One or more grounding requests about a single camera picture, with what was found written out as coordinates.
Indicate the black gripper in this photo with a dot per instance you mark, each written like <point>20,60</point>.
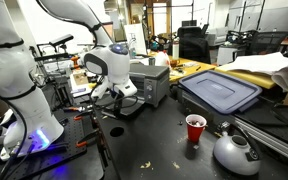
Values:
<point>118,103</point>

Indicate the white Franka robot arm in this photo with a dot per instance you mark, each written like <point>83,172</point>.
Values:
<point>14,83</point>

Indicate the gray toaster oven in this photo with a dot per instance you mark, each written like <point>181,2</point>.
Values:
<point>154,78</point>

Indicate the white board on stand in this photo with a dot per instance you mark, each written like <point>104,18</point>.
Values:
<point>135,38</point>

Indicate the white plastic bottle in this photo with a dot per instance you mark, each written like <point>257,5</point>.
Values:
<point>175,50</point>

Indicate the red plastic cup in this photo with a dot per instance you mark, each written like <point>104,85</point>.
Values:
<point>195,128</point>

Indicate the black office chair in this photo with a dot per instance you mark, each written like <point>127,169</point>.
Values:
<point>194,45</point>

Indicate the blue plastic bin lid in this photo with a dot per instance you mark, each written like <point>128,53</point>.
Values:
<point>217,88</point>

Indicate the black rubber mat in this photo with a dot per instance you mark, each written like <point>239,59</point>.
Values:
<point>260,116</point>

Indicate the white paper sheets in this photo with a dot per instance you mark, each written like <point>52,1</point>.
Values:
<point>267,63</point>

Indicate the black mesh chair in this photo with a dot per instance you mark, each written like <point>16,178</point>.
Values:
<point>269,41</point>

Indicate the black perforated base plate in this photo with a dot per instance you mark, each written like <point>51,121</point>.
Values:
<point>57,156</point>

